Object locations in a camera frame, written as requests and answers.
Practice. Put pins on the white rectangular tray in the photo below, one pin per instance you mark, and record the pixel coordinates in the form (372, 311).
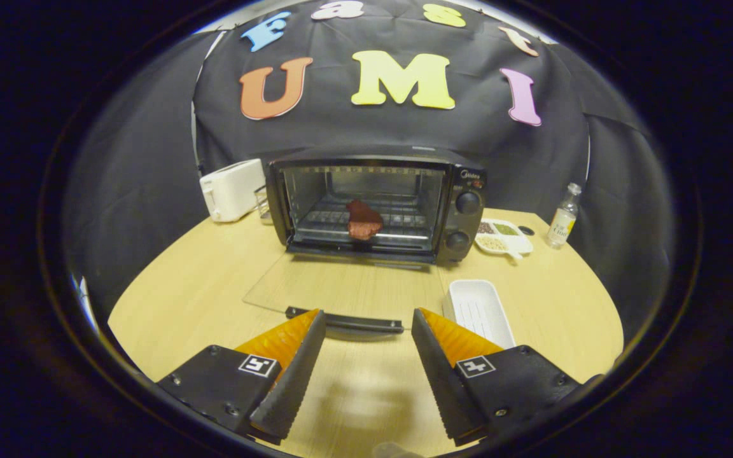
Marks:
(478, 312)

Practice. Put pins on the white divided seasoning dish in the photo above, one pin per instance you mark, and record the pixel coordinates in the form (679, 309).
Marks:
(500, 238)

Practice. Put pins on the small clear glass bottle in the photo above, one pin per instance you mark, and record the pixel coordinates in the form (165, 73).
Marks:
(561, 222)

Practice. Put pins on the raw red steak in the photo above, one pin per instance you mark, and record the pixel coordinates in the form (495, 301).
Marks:
(363, 221)

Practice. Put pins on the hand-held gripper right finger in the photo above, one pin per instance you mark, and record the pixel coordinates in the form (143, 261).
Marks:
(446, 381)

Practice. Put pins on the black toaster oven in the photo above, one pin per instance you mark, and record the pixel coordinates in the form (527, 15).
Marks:
(468, 222)

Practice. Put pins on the white bread toaster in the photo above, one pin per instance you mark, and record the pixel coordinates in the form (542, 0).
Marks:
(233, 189)

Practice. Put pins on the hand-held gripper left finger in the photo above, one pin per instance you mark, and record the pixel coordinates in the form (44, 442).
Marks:
(290, 381)

